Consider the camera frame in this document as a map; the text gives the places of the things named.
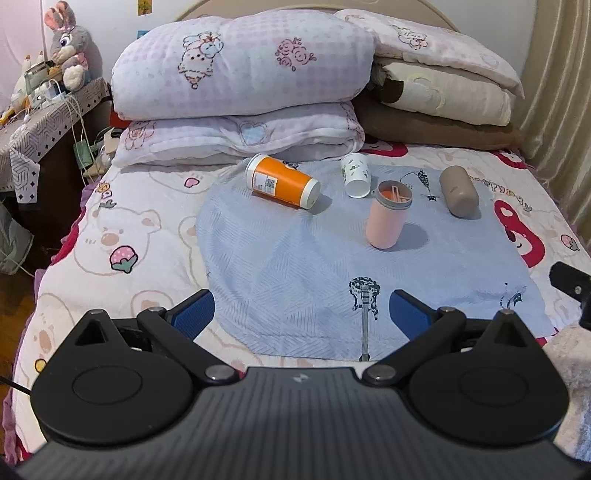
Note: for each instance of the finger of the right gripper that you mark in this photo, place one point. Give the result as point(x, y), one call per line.
point(575, 284)

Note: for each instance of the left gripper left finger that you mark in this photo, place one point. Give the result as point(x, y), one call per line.
point(175, 330)

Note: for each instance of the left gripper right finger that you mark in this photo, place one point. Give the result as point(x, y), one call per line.
point(431, 332)

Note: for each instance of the pink cup grey rim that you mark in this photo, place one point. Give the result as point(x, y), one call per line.
point(388, 214)

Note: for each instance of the white green-print paper cup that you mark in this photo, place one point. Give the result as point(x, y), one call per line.
point(356, 175)

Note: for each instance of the orange white paper cup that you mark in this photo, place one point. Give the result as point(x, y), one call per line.
point(272, 178)

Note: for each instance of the cartoon bear bed sheet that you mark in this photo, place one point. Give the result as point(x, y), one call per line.
point(135, 246)

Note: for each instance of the beige taupe bottle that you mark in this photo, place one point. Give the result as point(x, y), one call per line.
point(459, 192)

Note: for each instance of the beige striped curtain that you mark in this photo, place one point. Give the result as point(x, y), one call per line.
point(554, 116)

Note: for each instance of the cream white pillow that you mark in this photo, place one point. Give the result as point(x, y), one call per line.
point(441, 92)

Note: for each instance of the large folded pink quilt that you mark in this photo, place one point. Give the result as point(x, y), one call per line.
point(214, 90)

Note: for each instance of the pink rabbit pillow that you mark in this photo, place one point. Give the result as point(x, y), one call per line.
point(415, 42)

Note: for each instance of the grey rabbit plush toy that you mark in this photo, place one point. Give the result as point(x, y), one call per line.
point(70, 41)

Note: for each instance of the yellow wall sticker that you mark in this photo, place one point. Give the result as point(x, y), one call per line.
point(144, 7)

